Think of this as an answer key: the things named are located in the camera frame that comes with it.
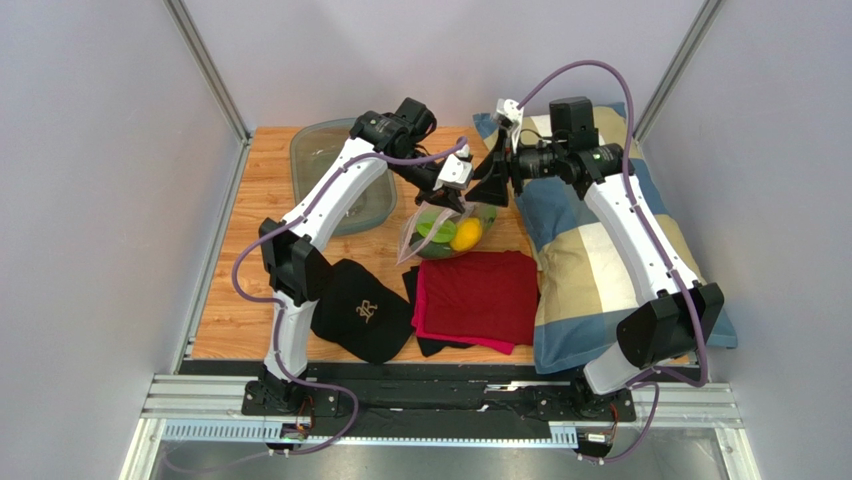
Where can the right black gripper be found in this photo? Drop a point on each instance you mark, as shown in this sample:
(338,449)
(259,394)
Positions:
(504,163)

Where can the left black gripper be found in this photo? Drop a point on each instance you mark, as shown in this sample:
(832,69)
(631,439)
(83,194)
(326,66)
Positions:
(443,197)

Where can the green watermelon toy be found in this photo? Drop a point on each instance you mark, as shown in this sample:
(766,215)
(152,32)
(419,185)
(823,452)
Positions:
(487,215)

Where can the green star fruit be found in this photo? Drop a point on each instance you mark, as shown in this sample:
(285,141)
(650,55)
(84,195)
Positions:
(438,227)

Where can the clear zip top bag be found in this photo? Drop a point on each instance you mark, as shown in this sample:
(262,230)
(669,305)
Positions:
(410,242)

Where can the yellow lemon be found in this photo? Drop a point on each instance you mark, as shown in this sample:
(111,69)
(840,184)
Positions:
(469,233)

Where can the dark green avocado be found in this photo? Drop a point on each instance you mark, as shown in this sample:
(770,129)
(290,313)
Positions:
(436,251)

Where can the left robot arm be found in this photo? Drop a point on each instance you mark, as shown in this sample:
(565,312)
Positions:
(292,248)

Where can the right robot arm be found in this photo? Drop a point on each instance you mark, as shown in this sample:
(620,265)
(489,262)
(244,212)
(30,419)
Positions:
(676,310)

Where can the grey plastic food tray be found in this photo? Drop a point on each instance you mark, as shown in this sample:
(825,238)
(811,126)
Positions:
(313,150)

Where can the dark red folded cloth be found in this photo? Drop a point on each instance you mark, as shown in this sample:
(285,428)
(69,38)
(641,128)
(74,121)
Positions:
(485,298)

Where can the plaid pillow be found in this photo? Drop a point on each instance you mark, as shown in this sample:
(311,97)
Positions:
(585,289)

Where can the pink folded cloth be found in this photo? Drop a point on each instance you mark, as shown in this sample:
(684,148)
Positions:
(466,343)

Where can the black baseball cap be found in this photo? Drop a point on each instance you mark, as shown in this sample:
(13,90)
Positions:
(363,316)

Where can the black folded cloth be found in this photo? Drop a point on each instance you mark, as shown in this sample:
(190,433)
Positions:
(428,347)

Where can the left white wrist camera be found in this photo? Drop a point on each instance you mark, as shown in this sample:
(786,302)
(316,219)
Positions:
(456,173)

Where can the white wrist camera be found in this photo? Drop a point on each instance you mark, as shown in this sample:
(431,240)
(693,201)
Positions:
(456,173)
(508,115)

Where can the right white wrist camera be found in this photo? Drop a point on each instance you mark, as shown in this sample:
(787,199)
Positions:
(508,115)

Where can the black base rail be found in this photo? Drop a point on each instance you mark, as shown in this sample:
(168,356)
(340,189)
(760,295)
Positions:
(424,401)

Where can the right aluminium frame post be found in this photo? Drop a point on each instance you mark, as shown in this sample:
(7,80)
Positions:
(688,47)

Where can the aluminium frame post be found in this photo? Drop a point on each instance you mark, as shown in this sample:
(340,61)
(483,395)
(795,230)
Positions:
(193,39)
(688,47)

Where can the left aluminium frame post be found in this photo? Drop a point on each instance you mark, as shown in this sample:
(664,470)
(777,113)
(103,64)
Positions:
(193,39)

